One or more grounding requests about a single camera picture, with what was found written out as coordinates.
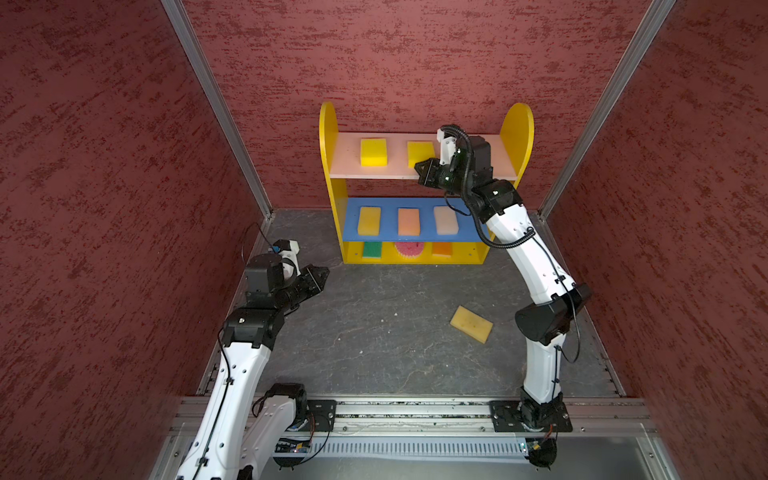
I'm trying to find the smiley face sponge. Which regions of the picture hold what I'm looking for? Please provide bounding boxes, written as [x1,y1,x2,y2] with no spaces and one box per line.
[394,242,425,262]

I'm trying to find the aluminium corner post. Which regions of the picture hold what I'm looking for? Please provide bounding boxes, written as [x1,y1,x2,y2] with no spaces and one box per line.
[161,0,273,222]
[538,0,676,223]

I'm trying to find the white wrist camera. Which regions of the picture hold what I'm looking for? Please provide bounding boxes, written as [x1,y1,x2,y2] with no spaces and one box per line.
[437,126,458,165]
[272,239,300,280]

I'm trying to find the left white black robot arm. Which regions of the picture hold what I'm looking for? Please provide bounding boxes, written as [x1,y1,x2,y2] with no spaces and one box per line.
[176,240,329,479]

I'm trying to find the yellow shelf pink blue boards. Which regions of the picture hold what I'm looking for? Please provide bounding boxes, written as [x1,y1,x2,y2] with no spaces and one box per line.
[318,100,535,266]

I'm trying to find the salmon pink sponge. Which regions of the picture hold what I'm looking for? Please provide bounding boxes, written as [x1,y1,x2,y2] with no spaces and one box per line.
[398,208,421,238]

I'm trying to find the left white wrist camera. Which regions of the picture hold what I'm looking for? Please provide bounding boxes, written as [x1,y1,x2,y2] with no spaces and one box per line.
[272,239,300,280]

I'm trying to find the dark yellow sponge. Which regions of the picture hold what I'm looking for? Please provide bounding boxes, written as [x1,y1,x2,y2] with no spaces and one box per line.
[357,206,382,237]

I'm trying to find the right aluminium corner post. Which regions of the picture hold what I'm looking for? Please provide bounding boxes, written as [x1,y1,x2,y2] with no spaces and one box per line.
[538,0,676,223]

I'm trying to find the right circuit board with wires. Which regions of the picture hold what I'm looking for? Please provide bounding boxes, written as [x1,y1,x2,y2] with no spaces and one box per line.
[526,424,558,470]

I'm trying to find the bright yellow sponge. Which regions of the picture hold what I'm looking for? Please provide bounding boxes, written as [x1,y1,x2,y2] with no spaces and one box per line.
[360,138,388,168]
[407,141,436,169]

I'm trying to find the green yellow sponge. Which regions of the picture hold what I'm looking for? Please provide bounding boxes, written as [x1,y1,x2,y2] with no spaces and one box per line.
[362,242,383,259]

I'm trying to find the left aluminium corner post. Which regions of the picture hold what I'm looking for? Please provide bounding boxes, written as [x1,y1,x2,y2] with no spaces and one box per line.
[161,0,273,222]

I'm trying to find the circuit board with wires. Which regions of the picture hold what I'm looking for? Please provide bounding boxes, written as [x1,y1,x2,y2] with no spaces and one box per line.
[273,417,333,469]
[526,424,558,470]

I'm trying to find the orange sponge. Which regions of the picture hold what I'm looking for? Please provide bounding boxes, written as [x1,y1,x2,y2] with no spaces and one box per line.
[432,242,453,258]

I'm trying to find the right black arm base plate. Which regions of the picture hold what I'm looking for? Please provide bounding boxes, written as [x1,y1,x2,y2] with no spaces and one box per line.
[488,398,573,434]

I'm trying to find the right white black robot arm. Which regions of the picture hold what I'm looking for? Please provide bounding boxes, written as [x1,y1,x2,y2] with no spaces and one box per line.
[414,125,591,431]

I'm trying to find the left circuit board with wires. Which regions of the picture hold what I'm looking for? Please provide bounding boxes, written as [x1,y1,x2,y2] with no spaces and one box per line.
[273,417,333,469]

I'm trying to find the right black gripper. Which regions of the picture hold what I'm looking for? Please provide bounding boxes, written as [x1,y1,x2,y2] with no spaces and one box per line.
[418,156,475,197]

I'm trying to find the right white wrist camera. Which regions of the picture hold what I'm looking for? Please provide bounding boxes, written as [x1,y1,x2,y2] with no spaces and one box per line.
[437,126,458,165]

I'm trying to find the pale pink sponge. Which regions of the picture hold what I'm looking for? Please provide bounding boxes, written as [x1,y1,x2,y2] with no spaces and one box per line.
[433,206,459,236]

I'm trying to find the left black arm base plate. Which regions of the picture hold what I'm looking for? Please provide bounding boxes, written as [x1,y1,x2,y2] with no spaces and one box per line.
[289,399,338,433]

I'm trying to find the tan yellow sponge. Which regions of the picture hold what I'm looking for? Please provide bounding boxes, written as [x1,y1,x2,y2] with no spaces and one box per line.
[450,306,493,344]

